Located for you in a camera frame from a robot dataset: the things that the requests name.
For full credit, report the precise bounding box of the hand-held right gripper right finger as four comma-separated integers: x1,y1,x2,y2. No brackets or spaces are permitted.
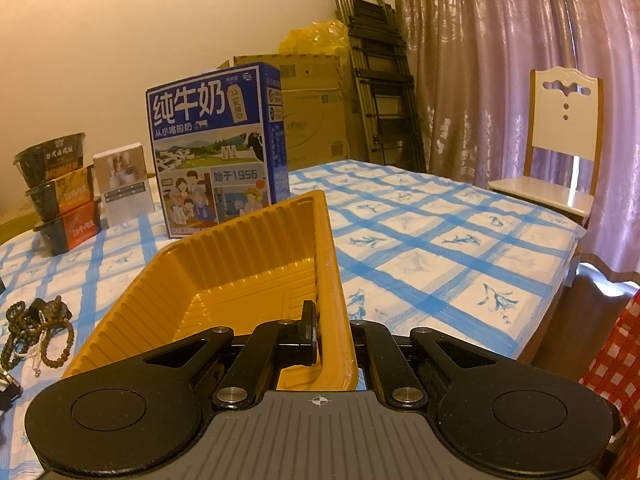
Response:
349,319,507,409

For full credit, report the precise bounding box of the red checkered cloth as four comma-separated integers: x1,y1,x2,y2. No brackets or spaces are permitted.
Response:
574,289,640,480

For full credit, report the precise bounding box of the small white photo box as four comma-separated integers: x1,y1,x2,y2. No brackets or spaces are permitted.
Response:
92,142,155,229

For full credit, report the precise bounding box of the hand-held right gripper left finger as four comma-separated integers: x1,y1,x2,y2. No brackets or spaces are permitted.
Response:
131,300,321,409

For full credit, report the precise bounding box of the flat brown cardboard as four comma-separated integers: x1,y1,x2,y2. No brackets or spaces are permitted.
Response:
0,194,37,232

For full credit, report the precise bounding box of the folding step ladder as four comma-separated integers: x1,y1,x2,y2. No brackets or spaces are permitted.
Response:
332,0,429,172

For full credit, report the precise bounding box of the blue milk carton box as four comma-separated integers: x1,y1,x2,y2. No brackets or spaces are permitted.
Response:
145,62,291,241

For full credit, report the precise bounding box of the pile of beaded jewelry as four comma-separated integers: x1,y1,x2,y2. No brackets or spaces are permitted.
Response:
0,296,76,379

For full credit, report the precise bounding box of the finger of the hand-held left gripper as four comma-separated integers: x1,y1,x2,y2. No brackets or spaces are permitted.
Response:
0,381,24,412

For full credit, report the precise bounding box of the yellow plastic bag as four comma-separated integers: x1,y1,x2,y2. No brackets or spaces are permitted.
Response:
277,18,352,57

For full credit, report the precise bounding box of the pink patterned curtain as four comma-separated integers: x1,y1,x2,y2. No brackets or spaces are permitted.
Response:
392,0,640,277

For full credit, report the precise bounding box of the yellow plastic tray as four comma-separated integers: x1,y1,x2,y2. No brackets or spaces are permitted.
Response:
61,188,359,394

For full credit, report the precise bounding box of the white wooden chair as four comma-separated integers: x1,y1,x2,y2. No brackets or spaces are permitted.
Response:
487,67,604,227

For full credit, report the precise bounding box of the orange label instant food bowl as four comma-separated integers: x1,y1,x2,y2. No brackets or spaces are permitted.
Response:
25,164,96,221

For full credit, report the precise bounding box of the brown cardboard box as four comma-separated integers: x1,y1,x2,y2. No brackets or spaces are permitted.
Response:
217,52,352,171

